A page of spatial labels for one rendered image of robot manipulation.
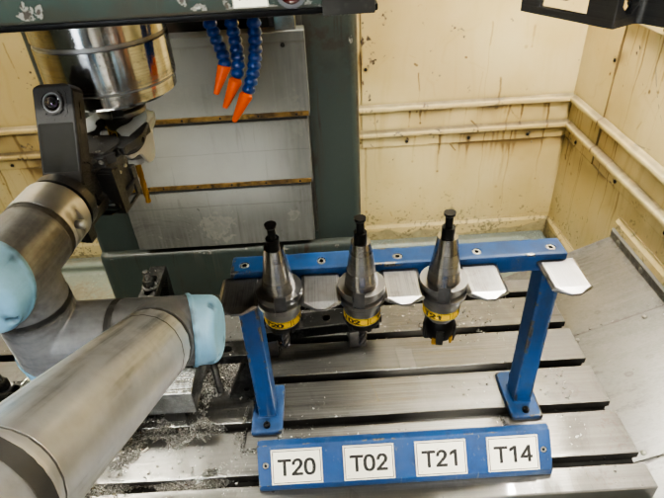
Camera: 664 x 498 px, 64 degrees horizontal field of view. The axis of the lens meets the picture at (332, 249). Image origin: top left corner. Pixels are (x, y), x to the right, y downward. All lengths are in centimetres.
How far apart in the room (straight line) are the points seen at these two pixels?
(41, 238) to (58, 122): 15
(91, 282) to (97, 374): 158
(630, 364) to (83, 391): 112
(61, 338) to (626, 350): 110
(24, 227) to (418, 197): 140
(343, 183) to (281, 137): 20
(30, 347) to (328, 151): 86
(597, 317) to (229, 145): 93
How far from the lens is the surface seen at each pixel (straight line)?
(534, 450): 92
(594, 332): 137
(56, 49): 70
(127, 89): 70
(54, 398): 36
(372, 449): 87
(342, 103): 125
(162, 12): 52
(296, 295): 70
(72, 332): 60
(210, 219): 136
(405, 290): 72
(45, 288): 57
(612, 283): 146
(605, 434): 103
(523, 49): 168
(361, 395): 100
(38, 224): 58
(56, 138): 67
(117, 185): 69
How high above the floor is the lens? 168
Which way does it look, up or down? 36 degrees down
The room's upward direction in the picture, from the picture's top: 4 degrees counter-clockwise
